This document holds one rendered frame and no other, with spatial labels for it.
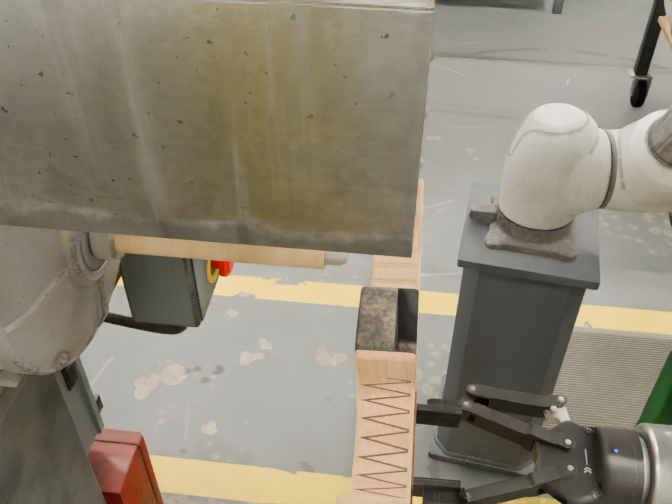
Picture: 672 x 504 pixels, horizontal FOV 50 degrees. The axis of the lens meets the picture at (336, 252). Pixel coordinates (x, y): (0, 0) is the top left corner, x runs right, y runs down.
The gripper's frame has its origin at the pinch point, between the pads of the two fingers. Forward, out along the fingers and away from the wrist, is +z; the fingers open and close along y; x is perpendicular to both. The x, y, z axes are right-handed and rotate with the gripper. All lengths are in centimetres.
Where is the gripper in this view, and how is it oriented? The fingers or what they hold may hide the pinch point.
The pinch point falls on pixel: (417, 448)
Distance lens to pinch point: 72.3
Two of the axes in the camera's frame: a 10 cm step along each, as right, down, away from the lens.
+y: 1.2, -7.7, 6.3
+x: -0.3, -6.4, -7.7
